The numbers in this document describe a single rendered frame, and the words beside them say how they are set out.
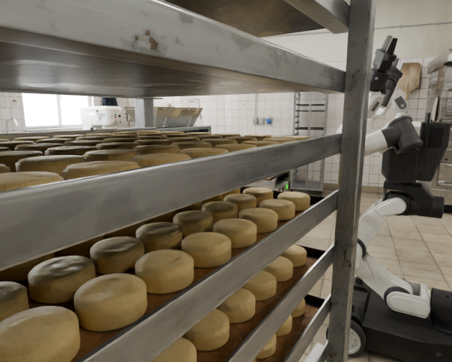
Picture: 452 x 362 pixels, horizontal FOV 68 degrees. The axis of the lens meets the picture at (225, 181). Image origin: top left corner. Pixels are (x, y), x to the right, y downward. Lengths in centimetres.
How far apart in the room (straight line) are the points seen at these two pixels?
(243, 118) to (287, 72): 590
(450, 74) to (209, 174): 491
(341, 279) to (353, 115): 26
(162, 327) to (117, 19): 18
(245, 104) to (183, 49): 603
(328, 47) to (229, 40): 582
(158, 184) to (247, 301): 25
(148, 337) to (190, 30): 19
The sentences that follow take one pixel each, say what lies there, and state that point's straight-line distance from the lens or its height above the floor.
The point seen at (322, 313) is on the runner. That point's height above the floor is 97.
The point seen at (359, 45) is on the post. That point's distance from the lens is 55.
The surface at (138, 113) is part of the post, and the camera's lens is 78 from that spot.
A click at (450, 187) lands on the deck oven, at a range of 519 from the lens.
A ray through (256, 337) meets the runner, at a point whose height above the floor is 106.
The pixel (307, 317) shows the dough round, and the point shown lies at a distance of 61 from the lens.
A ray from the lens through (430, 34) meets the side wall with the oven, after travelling 615.
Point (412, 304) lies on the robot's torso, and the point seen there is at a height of 30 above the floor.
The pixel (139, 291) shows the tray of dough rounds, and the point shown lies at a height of 115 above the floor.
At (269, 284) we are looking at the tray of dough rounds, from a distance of 45.
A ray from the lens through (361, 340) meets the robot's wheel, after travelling 206.
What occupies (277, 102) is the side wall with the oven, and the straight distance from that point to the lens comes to 610.
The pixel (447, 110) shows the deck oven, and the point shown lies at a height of 132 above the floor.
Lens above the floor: 128
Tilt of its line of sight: 11 degrees down
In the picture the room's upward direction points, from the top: straight up
